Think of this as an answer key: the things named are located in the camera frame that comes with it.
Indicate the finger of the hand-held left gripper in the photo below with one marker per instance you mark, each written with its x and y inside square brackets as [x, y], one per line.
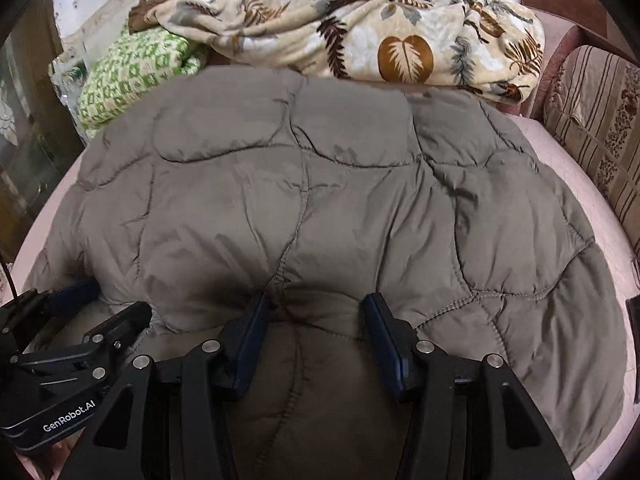
[75, 292]
[125, 320]

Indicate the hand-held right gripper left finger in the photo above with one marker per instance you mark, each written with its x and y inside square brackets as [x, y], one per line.
[250, 345]

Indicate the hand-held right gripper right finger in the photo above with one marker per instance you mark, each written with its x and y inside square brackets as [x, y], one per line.
[385, 345]

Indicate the grey-brown quilted hooded jacket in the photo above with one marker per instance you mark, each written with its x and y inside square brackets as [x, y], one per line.
[325, 200]

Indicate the wooden door with glass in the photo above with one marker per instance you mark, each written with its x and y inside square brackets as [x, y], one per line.
[30, 110]

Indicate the green checked pillow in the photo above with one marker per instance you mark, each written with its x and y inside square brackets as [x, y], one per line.
[135, 75]

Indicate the pink quilted mattress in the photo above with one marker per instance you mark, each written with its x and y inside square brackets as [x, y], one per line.
[600, 240]

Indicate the striped brown cushion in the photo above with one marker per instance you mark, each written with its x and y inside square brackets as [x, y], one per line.
[600, 125]

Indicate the leaf print blanket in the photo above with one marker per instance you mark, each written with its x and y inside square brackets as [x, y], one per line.
[350, 25]

